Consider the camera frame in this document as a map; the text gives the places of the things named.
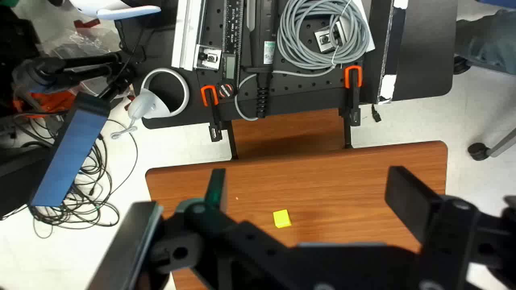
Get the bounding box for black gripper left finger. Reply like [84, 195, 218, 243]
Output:
[150, 168, 303, 290]

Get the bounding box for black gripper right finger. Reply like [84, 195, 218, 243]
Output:
[384, 164, 516, 290]

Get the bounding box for small yellow cube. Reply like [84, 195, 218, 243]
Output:
[271, 208, 294, 230]

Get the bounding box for black table leg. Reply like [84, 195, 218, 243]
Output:
[224, 119, 240, 161]
[342, 121, 355, 151]

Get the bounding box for grey office chair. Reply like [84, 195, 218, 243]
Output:
[466, 127, 516, 163]

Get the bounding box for round black red knob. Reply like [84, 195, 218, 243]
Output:
[218, 81, 235, 100]

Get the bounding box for white plastic funnel piece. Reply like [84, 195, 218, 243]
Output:
[110, 87, 173, 142]

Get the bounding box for small grey metal box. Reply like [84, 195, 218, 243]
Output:
[313, 21, 352, 55]
[195, 45, 224, 71]

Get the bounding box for black power adapter with label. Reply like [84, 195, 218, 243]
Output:
[260, 0, 279, 71]

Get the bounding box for black flat side panel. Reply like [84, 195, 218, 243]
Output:
[376, 0, 460, 103]

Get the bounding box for blue flat panel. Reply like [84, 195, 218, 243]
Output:
[27, 93, 113, 209]

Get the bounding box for seated person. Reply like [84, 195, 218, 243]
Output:
[453, 6, 516, 77]

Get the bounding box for black tripod stand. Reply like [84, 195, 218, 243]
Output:
[15, 50, 137, 101]

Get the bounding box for orange bundled item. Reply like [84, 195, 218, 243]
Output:
[11, 87, 81, 118]

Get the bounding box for thin light grey cable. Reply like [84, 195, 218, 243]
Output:
[232, 71, 261, 122]

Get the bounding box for orange handled black clamp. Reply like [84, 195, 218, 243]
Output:
[198, 84, 224, 143]
[337, 63, 364, 129]

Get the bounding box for white tape ring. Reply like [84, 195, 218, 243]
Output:
[139, 68, 192, 119]

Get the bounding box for silver metal mount bracket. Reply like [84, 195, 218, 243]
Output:
[87, 200, 166, 290]

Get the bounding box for black ribbed power cord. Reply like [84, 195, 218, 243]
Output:
[255, 66, 271, 121]

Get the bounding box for tangled thin cables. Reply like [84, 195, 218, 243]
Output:
[21, 114, 142, 238]

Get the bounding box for coiled grey cable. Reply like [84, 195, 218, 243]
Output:
[274, 0, 376, 77]

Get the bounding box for white aluminium rail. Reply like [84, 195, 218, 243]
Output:
[169, 0, 210, 72]

